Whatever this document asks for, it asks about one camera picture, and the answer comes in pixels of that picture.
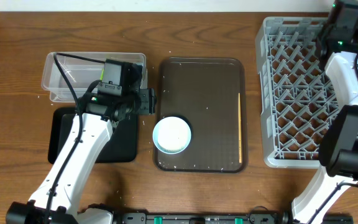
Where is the green yellow snack wrapper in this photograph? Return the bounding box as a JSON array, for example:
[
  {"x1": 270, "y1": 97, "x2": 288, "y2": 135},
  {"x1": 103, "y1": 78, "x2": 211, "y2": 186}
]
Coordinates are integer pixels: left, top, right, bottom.
[{"x1": 100, "y1": 68, "x2": 104, "y2": 80}]

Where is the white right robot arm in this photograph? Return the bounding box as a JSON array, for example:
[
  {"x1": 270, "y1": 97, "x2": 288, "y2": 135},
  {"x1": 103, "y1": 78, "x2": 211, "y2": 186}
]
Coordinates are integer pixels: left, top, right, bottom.
[{"x1": 282, "y1": 1, "x2": 358, "y2": 223}]

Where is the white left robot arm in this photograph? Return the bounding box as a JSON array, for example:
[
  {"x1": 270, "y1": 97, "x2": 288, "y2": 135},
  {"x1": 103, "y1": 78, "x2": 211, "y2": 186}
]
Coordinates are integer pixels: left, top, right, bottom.
[{"x1": 6, "y1": 59, "x2": 156, "y2": 223}]

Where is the grey dishwasher rack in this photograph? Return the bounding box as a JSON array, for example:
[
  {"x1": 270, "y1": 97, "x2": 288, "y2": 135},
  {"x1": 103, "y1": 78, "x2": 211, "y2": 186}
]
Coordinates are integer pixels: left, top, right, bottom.
[{"x1": 255, "y1": 17, "x2": 339, "y2": 169}]

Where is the small bowl of rice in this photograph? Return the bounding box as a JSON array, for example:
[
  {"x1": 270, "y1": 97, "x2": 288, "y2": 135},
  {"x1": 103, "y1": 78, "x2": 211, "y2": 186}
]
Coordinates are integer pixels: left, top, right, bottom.
[{"x1": 152, "y1": 116, "x2": 191, "y2": 154}]

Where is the black plastic bin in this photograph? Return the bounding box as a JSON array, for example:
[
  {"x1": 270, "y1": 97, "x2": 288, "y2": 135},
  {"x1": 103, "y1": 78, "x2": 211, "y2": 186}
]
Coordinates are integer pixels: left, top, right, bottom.
[{"x1": 48, "y1": 107, "x2": 138, "y2": 164}]

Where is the dark brown serving tray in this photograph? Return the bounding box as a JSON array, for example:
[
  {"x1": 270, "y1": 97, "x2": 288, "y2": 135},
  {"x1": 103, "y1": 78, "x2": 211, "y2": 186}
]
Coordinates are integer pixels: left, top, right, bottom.
[{"x1": 154, "y1": 57, "x2": 248, "y2": 174}]

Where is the clear plastic bin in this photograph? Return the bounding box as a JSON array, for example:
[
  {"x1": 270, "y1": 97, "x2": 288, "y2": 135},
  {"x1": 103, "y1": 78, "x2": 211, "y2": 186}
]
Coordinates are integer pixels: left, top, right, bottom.
[{"x1": 41, "y1": 52, "x2": 147, "y2": 103}]

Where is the wooden chopstick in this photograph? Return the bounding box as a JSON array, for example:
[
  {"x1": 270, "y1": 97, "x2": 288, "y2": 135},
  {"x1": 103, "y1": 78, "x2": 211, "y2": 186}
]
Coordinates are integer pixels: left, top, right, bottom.
[{"x1": 237, "y1": 93, "x2": 243, "y2": 164}]

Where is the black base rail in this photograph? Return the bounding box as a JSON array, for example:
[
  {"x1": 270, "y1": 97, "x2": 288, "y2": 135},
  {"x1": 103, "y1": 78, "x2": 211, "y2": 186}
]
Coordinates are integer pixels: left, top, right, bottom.
[{"x1": 113, "y1": 212, "x2": 354, "y2": 224}]

